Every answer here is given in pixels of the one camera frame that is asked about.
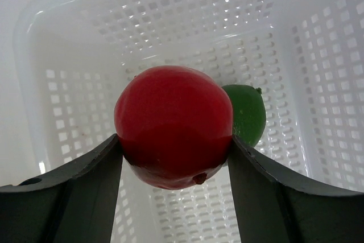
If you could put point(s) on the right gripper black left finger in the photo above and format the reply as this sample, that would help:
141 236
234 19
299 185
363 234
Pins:
72 203

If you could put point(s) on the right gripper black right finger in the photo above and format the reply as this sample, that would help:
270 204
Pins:
276 204

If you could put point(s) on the green fake lime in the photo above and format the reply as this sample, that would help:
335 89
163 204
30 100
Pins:
249 114

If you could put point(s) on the red fake apple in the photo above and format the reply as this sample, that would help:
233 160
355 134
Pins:
175 126

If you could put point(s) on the white plastic basket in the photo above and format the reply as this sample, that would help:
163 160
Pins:
74 57

